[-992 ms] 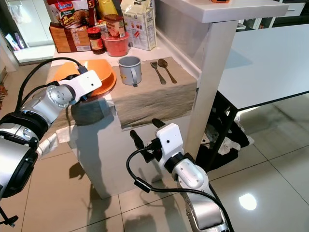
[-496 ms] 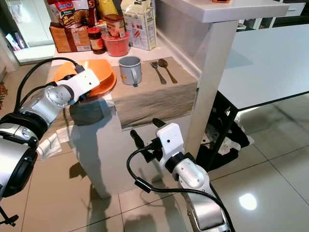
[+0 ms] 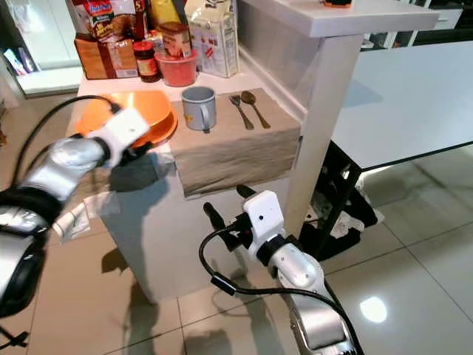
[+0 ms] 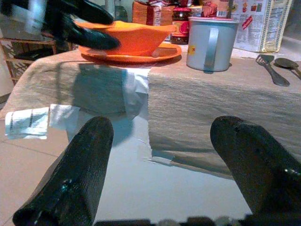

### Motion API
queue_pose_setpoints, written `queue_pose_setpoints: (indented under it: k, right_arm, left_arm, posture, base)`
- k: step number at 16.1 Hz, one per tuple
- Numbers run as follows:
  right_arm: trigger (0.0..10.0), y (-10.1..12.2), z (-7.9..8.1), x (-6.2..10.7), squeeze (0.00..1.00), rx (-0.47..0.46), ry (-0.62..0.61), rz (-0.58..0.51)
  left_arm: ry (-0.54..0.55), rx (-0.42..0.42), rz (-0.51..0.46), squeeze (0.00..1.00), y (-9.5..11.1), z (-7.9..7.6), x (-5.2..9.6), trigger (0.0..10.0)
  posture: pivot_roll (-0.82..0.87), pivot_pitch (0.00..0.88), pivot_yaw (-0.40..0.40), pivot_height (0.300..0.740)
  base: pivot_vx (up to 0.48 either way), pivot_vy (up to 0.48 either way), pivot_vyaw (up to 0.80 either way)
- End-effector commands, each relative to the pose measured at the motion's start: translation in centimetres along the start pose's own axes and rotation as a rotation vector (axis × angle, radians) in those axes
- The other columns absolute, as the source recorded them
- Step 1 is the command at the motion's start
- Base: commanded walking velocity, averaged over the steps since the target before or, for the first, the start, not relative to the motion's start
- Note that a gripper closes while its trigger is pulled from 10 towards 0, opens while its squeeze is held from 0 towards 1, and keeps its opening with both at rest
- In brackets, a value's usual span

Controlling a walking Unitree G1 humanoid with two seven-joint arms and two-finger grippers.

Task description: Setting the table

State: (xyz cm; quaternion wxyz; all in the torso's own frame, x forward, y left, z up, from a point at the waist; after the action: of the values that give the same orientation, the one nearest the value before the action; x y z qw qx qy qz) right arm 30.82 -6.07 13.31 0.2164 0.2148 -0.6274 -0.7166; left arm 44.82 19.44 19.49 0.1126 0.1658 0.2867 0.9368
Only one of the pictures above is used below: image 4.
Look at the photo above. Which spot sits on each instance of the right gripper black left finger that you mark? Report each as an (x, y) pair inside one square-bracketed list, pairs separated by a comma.
[(70, 176)]

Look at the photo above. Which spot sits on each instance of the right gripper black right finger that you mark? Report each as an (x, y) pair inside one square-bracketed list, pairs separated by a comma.
[(258, 169)]

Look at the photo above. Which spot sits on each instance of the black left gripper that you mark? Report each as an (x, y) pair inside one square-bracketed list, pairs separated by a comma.
[(54, 21)]

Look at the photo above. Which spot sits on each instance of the orange plastic bowl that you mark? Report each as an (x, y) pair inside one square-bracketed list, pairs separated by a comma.
[(134, 37)]

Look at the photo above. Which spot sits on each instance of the orange plastic plate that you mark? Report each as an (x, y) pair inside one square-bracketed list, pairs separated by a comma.
[(131, 59)]

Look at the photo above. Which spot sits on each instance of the orange cracker box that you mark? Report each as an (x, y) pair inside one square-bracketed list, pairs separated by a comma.
[(150, 14)]

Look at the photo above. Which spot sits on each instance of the flat black device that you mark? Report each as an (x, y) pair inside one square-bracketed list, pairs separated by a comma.
[(35, 54)]

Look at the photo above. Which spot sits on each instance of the wooden shelf rack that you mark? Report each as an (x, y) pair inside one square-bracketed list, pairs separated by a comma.
[(28, 42)]

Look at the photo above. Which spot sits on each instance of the white printed label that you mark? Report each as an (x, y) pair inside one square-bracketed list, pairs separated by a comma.
[(26, 122)]

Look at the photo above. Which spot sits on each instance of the beige woven cloth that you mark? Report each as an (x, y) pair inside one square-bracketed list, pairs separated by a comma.
[(200, 106)]

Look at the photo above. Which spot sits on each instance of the red sauce jar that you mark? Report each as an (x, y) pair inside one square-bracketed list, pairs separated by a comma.
[(179, 28)]

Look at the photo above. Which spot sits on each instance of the white kitchen counter cabinet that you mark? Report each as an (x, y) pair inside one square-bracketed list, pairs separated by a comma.
[(164, 188)]

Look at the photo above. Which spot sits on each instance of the dark metal fork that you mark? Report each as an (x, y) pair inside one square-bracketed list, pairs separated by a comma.
[(275, 75)]

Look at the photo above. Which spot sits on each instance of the grey metal mug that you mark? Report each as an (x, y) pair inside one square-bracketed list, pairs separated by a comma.
[(200, 47)]

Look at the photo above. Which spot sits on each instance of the dark metal spoon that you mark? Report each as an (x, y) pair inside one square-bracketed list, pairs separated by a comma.
[(285, 63)]

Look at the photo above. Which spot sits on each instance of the white printed food bag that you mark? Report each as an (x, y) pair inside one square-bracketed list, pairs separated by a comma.
[(263, 28)]

